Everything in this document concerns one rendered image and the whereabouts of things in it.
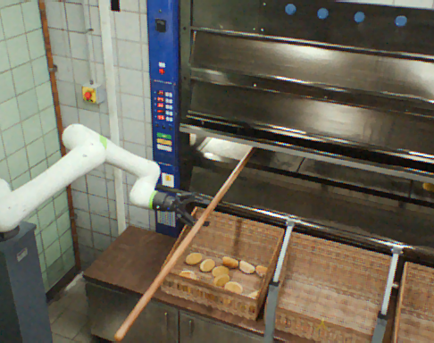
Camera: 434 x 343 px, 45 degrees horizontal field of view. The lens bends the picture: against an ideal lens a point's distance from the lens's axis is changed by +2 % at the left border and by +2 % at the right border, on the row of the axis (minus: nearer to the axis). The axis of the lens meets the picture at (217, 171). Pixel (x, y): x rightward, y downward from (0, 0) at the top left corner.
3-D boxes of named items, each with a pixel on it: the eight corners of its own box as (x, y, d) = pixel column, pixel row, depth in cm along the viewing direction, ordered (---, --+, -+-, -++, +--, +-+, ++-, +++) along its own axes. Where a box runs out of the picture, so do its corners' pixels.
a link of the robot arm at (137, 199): (131, 206, 259) (122, 202, 249) (139, 183, 262) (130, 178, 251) (156, 213, 255) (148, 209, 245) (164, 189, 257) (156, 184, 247)
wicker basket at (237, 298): (195, 241, 324) (195, 204, 310) (281, 265, 306) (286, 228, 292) (158, 292, 284) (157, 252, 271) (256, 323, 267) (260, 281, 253)
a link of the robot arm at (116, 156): (87, 160, 237) (102, 161, 230) (95, 137, 240) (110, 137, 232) (146, 185, 262) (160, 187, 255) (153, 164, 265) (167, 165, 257)
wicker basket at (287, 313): (285, 267, 305) (289, 230, 291) (385, 295, 288) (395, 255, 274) (261, 326, 265) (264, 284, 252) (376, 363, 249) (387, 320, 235)
